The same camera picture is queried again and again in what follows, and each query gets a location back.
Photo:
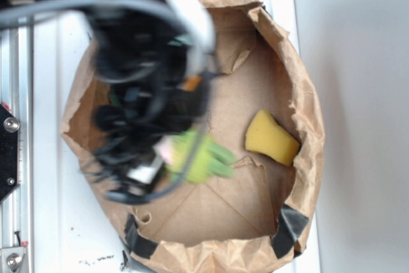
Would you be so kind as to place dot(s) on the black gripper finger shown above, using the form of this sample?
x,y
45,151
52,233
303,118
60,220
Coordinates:
x,y
128,160

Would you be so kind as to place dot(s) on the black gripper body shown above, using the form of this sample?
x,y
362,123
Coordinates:
x,y
158,54

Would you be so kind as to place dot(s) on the green plush animal toy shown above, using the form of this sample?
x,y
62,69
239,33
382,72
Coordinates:
x,y
204,157

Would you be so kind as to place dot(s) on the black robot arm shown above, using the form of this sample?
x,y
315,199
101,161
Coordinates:
x,y
106,116

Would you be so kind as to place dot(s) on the brown paper bag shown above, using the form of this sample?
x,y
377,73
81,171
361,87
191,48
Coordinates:
x,y
260,219

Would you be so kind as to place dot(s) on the yellow sponge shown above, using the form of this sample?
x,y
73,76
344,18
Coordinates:
x,y
265,136

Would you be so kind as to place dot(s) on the black mounting bracket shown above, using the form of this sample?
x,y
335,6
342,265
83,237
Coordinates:
x,y
9,146

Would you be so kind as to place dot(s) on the aluminium frame rail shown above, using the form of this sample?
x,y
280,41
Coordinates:
x,y
17,232

